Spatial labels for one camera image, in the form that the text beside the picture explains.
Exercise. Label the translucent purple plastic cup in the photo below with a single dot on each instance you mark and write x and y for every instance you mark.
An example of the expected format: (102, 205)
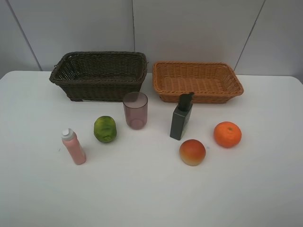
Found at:
(136, 109)

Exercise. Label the dark green pump bottle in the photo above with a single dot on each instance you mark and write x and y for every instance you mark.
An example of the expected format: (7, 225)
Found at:
(181, 116)

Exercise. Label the red yellow peach fruit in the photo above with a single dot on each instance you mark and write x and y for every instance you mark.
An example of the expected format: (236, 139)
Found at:
(192, 152)

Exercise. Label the orange mandarin fruit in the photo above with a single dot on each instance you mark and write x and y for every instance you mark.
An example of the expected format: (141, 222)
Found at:
(227, 134)

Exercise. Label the pink bottle white cap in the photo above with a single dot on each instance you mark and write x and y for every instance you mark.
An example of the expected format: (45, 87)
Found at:
(71, 142)

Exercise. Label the green lime fruit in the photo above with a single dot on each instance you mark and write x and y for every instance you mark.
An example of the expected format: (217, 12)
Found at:
(105, 129)

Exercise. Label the light orange wicker basket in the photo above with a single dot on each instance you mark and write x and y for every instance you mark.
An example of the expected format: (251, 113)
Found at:
(211, 82)

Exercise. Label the dark brown wicker basket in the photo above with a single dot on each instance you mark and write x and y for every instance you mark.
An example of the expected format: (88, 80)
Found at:
(100, 76)

